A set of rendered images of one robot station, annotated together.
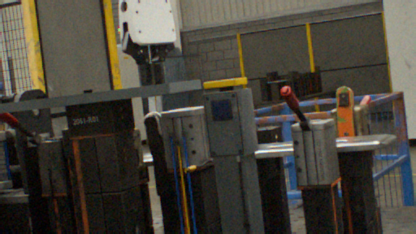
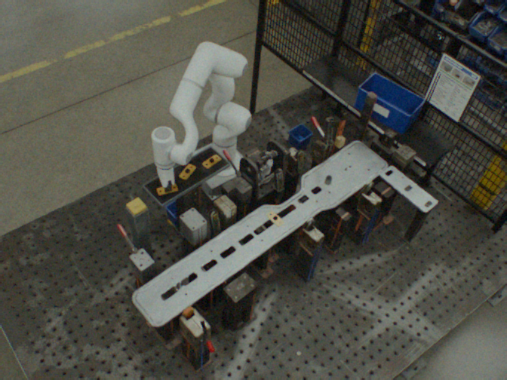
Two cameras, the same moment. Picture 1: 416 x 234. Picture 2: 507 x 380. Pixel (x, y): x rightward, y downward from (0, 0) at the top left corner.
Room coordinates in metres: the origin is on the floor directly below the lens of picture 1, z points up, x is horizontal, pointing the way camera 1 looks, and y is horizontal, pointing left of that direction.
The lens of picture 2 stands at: (2.15, -1.09, 3.02)
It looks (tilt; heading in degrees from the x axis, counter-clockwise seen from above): 52 degrees down; 110
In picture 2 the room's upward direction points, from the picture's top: 7 degrees clockwise
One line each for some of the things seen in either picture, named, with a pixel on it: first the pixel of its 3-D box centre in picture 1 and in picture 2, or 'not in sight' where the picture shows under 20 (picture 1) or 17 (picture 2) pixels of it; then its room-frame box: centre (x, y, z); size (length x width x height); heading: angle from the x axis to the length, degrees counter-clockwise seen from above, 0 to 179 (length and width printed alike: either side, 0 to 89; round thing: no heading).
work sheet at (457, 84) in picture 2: not in sight; (452, 87); (2.25, 1.18, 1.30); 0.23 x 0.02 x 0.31; 157
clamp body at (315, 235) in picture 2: not in sight; (308, 252); (1.94, 0.27, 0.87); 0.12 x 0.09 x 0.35; 157
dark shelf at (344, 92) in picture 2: not in sight; (373, 106); (1.92, 1.19, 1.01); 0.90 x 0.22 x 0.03; 157
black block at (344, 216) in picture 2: not in sight; (337, 231); (2.02, 0.47, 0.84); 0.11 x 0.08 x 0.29; 157
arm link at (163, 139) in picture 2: not in sight; (164, 145); (1.33, 0.09, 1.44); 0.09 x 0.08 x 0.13; 179
